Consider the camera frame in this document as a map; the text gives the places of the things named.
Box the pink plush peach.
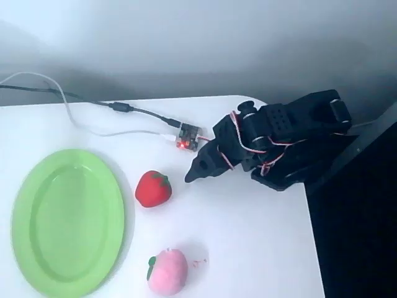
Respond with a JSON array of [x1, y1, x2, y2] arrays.
[[146, 247, 189, 296]]

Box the green oval plastic plate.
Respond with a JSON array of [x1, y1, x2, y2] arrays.
[[11, 148, 136, 297]]

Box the small controller circuit board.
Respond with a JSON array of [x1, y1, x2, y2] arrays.
[[174, 122, 204, 154]]

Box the red plush strawberry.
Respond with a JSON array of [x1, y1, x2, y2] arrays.
[[135, 169, 173, 208]]

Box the grey slanted furniture edge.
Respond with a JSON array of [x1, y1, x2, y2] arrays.
[[305, 102, 397, 196]]

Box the red and white servo wire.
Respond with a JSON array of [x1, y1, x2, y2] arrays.
[[198, 110, 308, 177]]

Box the black power cable with ferrite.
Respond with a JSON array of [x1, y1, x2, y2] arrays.
[[0, 83, 182, 129]]

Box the black and white cables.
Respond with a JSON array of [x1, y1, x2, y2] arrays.
[[0, 71, 180, 145]]

